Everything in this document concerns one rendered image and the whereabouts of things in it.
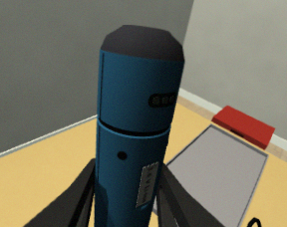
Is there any dark blue electric nut driver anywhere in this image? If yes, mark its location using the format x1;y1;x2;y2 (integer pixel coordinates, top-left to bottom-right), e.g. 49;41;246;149
94;25;185;227

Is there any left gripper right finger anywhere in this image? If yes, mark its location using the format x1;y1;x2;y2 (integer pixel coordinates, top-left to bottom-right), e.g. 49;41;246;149
156;164;225;227

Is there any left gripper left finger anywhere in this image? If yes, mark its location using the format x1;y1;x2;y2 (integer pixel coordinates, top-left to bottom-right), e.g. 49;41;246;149
23;158;96;227

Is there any grey shallow tray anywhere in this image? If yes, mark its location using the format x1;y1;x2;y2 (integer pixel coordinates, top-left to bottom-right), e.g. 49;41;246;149
165;123;269;227

